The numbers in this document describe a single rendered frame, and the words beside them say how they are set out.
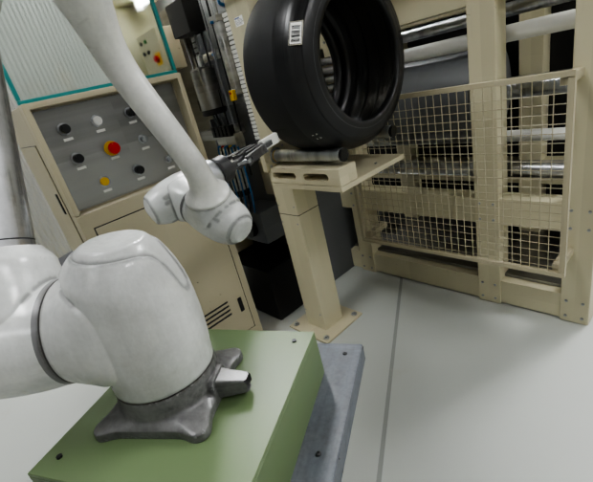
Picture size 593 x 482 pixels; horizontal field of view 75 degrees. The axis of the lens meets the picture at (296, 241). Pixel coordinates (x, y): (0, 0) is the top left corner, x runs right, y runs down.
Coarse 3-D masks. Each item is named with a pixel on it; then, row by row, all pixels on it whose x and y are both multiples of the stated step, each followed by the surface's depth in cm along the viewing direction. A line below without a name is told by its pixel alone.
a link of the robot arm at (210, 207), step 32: (64, 0) 62; (96, 0) 64; (96, 32) 67; (128, 64) 72; (128, 96) 74; (160, 128) 76; (192, 160) 78; (192, 192) 82; (224, 192) 84; (192, 224) 89; (224, 224) 83
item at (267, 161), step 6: (276, 144) 148; (282, 144) 149; (288, 144) 152; (270, 150) 146; (264, 156) 145; (270, 156) 147; (264, 162) 146; (270, 162) 147; (276, 162) 149; (282, 162) 151; (264, 168) 148; (270, 168) 148
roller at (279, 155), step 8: (280, 152) 144; (288, 152) 140; (296, 152) 137; (304, 152) 134; (312, 152) 131; (320, 152) 128; (328, 152) 126; (336, 152) 124; (344, 152) 124; (280, 160) 145; (288, 160) 142; (296, 160) 138; (304, 160) 136; (312, 160) 133; (320, 160) 130; (328, 160) 127; (336, 160) 125; (344, 160) 124
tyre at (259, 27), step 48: (288, 0) 105; (336, 0) 137; (384, 0) 123; (288, 48) 105; (336, 48) 149; (384, 48) 141; (288, 96) 112; (336, 96) 153; (384, 96) 144; (336, 144) 125
